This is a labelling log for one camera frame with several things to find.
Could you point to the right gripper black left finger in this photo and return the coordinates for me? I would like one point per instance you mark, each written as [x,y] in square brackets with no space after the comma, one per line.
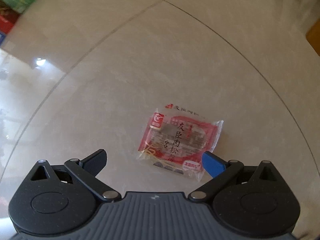
[57,199]

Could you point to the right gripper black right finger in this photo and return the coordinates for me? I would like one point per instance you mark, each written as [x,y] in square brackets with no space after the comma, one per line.
[248,200]

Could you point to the red pastry wrapper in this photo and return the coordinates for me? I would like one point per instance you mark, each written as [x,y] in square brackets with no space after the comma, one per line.
[176,138]

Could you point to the blue box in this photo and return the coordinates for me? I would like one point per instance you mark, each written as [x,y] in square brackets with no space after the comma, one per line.
[2,37]

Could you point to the red box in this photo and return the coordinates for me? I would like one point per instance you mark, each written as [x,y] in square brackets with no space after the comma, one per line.
[8,18]

